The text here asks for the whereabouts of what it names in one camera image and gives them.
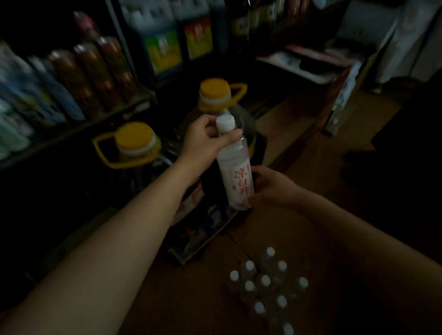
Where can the white cloth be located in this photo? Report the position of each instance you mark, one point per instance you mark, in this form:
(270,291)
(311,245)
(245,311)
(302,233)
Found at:
(411,23)

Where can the dark metal shelf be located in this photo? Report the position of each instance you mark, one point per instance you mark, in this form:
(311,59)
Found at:
(65,134)

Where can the large oil jug yellow cap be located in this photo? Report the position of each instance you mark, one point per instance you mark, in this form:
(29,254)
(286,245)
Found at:
(134,149)
(224,112)

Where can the printed cardboard box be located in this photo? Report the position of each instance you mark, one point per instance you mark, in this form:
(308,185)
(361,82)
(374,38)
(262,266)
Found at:
(198,227)

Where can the cluster of white-capped water bottles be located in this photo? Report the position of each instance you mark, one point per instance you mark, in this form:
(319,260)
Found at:
(269,290)

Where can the row of dark glass bottles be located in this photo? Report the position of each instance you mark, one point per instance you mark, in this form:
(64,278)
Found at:
(266,7)

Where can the row of bottles on shelf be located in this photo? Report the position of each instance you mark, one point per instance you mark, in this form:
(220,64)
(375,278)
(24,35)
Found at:
(45,91)

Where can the person's right thumb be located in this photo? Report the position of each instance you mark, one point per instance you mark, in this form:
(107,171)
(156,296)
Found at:
(257,171)

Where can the white jug green yellow label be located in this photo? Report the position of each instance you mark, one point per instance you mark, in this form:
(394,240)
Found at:
(157,45)

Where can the person's right hand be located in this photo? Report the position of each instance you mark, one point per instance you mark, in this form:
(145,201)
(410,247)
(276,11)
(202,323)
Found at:
(273,188)

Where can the person's left thumb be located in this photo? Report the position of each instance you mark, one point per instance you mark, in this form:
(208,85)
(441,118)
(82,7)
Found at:
(225,140)

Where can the person's left forearm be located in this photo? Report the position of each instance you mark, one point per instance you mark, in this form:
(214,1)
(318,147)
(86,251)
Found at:
(85,273)

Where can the low table with papers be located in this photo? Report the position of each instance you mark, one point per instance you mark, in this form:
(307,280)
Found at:
(312,68)

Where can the clear water bottle red label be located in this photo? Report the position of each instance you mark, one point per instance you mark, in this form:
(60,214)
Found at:
(235,164)

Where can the white jug red yellow label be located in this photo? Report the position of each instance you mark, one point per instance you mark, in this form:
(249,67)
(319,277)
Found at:
(196,31)

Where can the person's left hand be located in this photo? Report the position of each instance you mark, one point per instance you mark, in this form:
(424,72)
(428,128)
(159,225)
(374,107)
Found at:
(198,144)

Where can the person's right forearm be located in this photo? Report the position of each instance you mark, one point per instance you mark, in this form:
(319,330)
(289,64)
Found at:
(378,264)

